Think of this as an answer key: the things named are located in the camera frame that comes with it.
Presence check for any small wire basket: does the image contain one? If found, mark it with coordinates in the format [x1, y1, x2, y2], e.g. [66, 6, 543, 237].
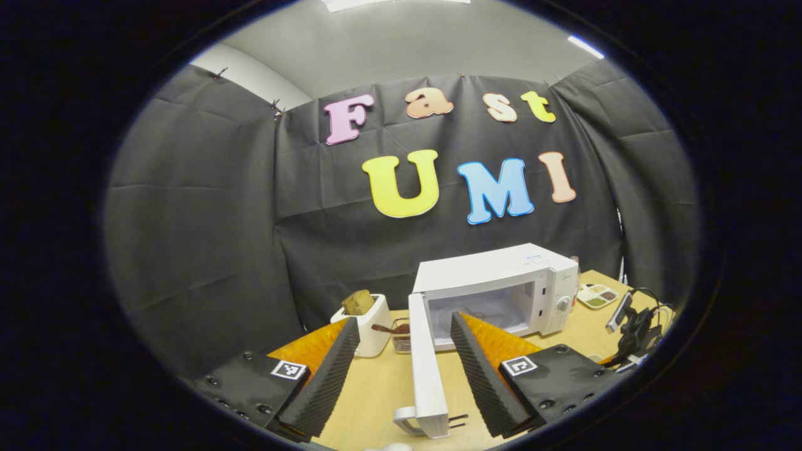
[392, 318, 412, 355]

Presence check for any brown bread slice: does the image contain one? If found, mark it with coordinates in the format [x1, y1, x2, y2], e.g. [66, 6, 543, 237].
[341, 289, 375, 316]

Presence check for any white divided dish of beans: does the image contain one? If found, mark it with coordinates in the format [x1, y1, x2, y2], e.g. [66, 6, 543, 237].
[576, 283, 619, 310]

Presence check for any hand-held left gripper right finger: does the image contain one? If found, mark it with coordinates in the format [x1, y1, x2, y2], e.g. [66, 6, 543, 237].
[450, 311, 627, 439]

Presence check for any white toaster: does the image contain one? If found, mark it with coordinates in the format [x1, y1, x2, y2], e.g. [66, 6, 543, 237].
[330, 293, 393, 359]

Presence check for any wide ceiling light panel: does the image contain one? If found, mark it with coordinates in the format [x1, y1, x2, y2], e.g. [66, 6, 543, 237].
[323, 0, 471, 13]

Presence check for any white microwave oven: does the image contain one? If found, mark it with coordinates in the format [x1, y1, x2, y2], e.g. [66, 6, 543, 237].
[393, 243, 580, 439]

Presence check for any black backdrop cloth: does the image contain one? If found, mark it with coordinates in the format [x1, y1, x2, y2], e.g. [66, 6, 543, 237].
[103, 60, 699, 376]

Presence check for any small ceiling light panel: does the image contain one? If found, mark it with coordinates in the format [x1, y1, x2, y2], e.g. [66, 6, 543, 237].
[567, 34, 606, 60]

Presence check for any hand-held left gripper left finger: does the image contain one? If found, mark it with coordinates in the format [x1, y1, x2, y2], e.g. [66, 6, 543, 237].
[194, 318, 361, 439]

